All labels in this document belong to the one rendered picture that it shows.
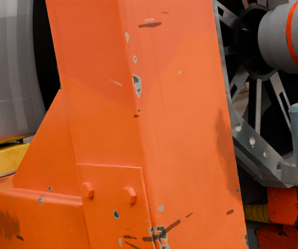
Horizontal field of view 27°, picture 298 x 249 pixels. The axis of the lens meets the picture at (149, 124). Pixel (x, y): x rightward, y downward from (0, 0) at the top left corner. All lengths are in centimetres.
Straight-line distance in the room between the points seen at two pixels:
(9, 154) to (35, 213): 26
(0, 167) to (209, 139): 53
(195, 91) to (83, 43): 16
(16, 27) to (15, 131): 20
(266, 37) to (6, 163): 55
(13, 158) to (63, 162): 32
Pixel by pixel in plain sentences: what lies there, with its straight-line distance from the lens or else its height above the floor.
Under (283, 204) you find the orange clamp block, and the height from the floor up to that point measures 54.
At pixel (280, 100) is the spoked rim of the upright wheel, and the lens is 133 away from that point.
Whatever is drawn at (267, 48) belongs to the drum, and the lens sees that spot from 121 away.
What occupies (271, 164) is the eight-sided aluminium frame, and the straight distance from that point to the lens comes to 114.
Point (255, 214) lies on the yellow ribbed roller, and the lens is 137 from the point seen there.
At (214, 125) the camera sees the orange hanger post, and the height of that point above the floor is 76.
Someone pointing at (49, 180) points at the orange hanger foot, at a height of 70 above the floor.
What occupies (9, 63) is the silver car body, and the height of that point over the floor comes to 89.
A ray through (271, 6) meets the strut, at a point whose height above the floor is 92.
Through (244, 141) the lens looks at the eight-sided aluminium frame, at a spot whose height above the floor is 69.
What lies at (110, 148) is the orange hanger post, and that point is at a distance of 79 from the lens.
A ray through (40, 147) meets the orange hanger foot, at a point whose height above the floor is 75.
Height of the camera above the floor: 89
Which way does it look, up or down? 7 degrees down
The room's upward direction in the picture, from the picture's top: 10 degrees counter-clockwise
